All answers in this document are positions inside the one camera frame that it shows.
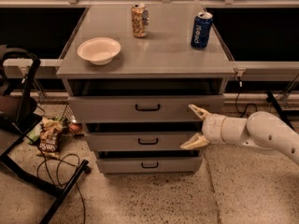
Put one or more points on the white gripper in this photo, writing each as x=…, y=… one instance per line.
x=212, y=128

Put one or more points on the grey top drawer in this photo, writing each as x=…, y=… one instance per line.
x=122, y=108

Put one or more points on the grey drawer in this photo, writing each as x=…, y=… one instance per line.
x=137, y=141
x=154, y=165
x=122, y=108

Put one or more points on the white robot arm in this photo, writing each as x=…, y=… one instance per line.
x=260, y=131

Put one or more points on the grey drawer cabinet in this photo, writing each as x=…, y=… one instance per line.
x=161, y=64

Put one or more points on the grey bottom drawer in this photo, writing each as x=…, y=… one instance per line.
x=154, y=165

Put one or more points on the grey middle drawer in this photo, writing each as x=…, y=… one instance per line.
x=137, y=141

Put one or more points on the black stand leg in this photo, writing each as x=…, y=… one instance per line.
x=284, y=115

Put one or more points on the blue pepsi can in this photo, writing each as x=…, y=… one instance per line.
x=201, y=29

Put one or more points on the patterned beige soda can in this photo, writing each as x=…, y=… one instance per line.
x=140, y=20

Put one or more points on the white paper bowl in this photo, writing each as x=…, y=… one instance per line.
x=99, y=50

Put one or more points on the brown chip bag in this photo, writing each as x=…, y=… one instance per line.
x=49, y=139

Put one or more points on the black top drawer handle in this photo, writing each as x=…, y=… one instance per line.
x=141, y=108

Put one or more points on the black chair frame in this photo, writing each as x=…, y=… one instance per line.
x=18, y=118

